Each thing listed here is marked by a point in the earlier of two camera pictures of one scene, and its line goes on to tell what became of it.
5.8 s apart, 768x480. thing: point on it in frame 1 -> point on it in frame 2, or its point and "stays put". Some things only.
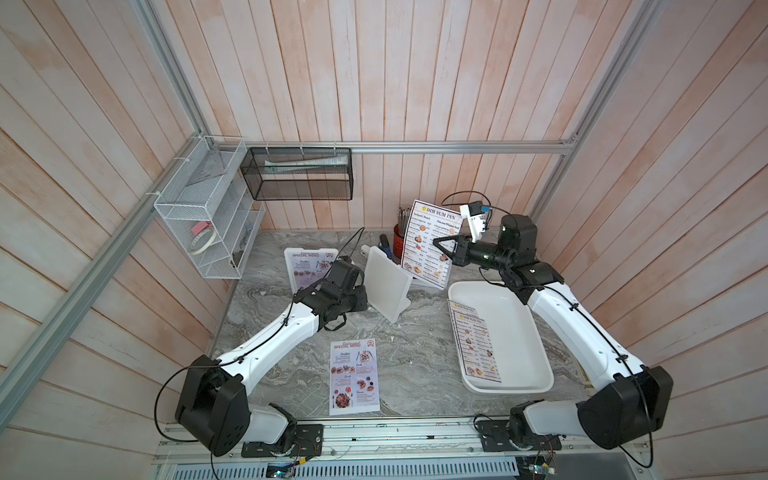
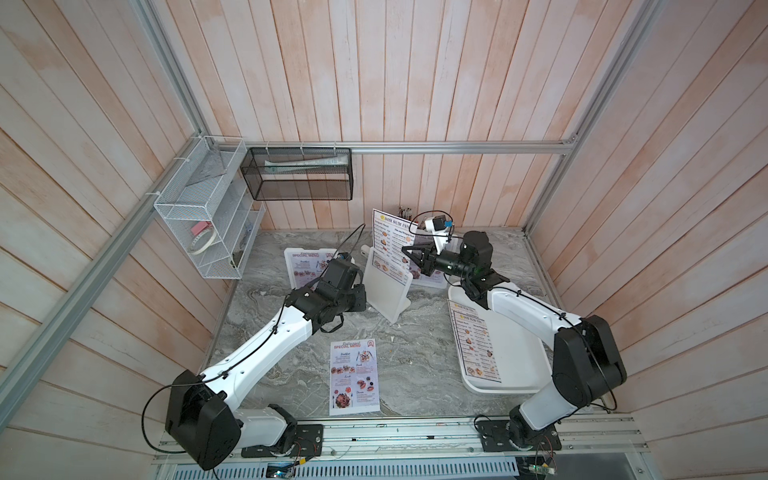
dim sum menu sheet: x=421 y=257 -> x=390 y=234
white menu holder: x=389 y=285 stays put
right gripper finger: x=451 y=238 -> x=418 y=251
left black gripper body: x=354 y=300 stays put
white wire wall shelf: x=212 y=208 stays put
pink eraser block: x=199 y=226 stays put
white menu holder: x=306 y=266 stays put
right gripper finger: x=450 y=254 -> x=422 y=269
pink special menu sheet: x=353 y=377 stays put
